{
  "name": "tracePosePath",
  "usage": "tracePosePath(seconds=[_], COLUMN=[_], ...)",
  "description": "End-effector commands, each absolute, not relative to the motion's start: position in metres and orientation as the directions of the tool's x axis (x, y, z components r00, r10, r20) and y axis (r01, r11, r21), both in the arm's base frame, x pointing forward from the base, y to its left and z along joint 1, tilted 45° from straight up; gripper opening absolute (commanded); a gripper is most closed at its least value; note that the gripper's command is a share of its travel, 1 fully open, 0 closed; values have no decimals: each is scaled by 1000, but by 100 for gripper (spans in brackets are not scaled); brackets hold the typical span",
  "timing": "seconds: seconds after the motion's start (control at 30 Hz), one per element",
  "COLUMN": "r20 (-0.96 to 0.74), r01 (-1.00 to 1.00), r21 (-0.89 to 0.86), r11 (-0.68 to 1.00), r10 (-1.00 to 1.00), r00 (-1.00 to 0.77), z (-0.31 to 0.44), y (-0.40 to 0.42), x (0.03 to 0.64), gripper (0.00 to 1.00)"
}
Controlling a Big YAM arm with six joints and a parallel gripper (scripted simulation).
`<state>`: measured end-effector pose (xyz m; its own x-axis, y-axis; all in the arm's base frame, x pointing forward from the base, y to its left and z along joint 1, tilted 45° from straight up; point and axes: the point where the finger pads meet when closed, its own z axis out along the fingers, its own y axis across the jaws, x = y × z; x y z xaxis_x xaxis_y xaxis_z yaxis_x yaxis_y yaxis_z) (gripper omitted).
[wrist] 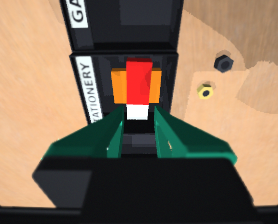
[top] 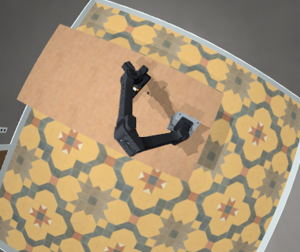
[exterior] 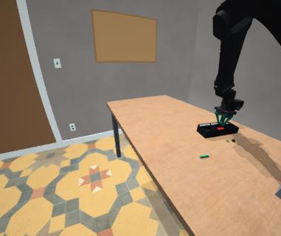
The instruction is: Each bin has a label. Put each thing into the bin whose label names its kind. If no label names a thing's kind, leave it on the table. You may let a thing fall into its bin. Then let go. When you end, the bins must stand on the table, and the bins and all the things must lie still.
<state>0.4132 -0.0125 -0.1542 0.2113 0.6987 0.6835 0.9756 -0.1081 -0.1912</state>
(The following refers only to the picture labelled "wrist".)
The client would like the black rack of three labelled bins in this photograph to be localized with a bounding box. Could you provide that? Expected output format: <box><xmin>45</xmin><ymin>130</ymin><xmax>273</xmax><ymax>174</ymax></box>
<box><xmin>59</xmin><ymin>0</ymin><xmax>184</xmax><ymax>158</ymax></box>

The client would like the orange block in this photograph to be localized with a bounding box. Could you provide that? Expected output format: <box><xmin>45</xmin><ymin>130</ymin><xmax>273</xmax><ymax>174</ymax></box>
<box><xmin>111</xmin><ymin>68</ymin><xmax>161</xmax><ymax>103</ymax></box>

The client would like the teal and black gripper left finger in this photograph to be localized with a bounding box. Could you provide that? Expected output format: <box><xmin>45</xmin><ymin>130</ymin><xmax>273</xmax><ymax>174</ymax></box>
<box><xmin>42</xmin><ymin>106</ymin><xmax>124</xmax><ymax>158</ymax></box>

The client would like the yellow hex nut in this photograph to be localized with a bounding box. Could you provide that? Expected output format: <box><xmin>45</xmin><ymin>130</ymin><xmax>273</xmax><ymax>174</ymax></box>
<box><xmin>196</xmin><ymin>84</ymin><xmax>213</xmax><ymax>99</ymax></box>

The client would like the dark grey hex nut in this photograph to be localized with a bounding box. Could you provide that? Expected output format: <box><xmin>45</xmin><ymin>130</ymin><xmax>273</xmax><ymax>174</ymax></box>
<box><xmin>214</xmin><ymin>54</ymin><xmax>234</xmax><ymax>73</ymax></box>

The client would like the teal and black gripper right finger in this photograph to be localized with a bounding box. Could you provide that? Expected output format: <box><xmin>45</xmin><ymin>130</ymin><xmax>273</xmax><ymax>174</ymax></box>
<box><xmin>154</xmin><ymin>105</ymin><xmax>237</xmax><ymax>165</ymax></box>

